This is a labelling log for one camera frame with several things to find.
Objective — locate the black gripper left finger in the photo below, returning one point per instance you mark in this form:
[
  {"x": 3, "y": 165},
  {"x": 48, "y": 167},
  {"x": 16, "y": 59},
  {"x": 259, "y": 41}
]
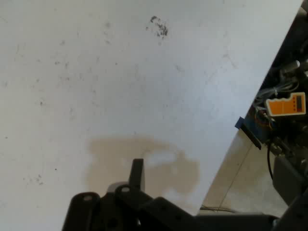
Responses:
[{"x": 144, "y": 211}]

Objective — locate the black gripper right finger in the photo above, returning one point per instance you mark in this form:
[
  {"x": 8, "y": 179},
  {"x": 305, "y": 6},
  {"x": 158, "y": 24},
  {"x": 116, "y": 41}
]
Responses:
[{"x": 298, "y": 221}]

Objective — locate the dark grey equipment box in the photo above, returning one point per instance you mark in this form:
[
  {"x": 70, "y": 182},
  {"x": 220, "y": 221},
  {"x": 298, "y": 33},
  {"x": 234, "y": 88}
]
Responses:
[{"x": 286, "y": 175}]

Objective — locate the orange white handheld tester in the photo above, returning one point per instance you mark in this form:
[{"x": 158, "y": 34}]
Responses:
[{"x": 284, "y": 106}]

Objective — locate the silver cylindrical connector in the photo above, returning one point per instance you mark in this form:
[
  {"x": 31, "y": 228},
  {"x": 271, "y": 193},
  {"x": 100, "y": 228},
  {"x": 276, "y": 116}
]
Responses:
[{"x": 292, "y": 66}]

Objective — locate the blue clamp bracket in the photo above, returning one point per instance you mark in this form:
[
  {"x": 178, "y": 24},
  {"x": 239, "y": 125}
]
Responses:
[{"x": 250, "y": 126}]

